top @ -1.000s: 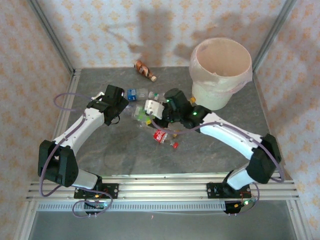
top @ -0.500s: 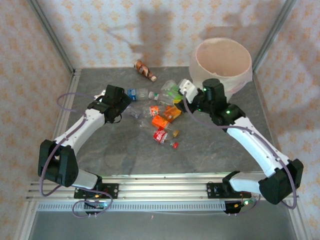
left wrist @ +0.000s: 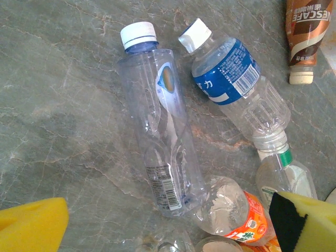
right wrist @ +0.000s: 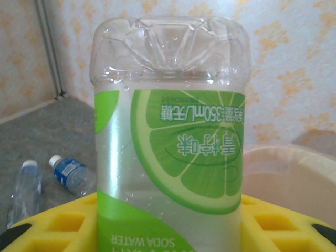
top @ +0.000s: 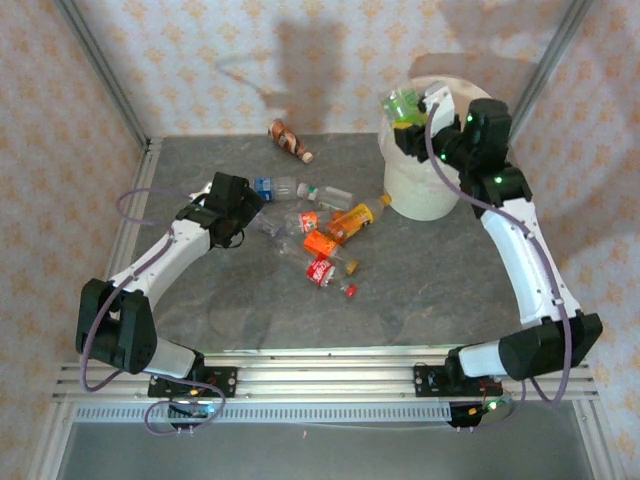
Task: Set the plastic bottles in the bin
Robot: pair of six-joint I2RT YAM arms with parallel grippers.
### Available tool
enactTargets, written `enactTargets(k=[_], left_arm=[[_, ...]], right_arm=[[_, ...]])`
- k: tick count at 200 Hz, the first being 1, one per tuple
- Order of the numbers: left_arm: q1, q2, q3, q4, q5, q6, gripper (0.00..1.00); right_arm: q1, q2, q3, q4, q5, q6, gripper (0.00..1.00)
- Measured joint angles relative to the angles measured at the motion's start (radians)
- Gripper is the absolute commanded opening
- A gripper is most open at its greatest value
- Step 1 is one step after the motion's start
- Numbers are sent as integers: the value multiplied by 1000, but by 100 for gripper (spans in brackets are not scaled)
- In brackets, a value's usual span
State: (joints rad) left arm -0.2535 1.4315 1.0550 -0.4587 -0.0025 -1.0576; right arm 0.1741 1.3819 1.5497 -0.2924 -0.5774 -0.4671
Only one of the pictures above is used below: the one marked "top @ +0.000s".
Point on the orange juice bottle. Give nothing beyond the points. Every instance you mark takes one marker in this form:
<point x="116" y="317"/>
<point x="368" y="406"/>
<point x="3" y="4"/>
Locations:
<point x="352" y="220"/>

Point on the white orange label bottle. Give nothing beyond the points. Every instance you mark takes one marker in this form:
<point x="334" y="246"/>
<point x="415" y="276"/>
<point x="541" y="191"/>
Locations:
<point x="307" y="220"/>

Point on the round white bin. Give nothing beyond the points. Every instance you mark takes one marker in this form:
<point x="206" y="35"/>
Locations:
<point x="420" y="195"/>

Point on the blue label plastic bottle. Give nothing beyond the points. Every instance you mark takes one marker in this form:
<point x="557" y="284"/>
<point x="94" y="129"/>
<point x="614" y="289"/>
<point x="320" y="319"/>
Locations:
<point x="267" y="187"/>

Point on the clear bottle white green cap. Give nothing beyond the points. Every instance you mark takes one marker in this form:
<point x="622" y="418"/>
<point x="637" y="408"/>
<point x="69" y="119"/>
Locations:
<point x="332" y="196"/>

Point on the red cola label bottle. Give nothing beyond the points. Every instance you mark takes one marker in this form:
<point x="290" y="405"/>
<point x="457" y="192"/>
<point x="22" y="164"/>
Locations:
<point x="321" y="271"/>

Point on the aluminium table side rail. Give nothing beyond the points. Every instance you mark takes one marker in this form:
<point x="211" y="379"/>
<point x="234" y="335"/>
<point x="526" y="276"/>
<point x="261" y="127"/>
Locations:
<point x="147" y="165"/>

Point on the aluminium frame post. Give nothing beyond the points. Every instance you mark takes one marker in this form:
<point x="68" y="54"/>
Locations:
<point x="105" y="70"/>
<point x="545" y="70"/>

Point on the brown patterned bottle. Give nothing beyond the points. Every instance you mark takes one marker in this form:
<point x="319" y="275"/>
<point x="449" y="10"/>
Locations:
<point x="287" y="140"/>

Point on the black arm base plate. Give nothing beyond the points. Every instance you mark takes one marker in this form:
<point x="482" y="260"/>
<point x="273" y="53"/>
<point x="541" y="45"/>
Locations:
<point x="425" y="380"/>
<point x="225" y="380"/>

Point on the aluminium frame leg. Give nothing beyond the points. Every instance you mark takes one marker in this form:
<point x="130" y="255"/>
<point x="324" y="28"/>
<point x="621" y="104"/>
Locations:
<point x="600" y="450"/>
<point x="52" y="440"/>

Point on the orange NFC label bottle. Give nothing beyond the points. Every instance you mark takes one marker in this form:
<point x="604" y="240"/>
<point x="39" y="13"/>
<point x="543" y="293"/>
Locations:
<point x="320" y="243"/>

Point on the small circuit board green LED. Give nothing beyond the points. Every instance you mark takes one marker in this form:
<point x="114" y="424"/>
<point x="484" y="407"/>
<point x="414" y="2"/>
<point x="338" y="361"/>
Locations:
<point x="197" y="411"/>
<point x="470" y="412"/>

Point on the green label plastic bottle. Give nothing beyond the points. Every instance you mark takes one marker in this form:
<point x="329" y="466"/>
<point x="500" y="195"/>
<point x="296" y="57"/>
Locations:
<point x="400" y="102"/>

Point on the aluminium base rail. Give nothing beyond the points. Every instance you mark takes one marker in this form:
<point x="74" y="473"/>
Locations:
<point x="325" y="380"/>

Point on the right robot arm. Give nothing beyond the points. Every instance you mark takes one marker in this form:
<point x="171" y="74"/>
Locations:
<point x="520" y="260"/>

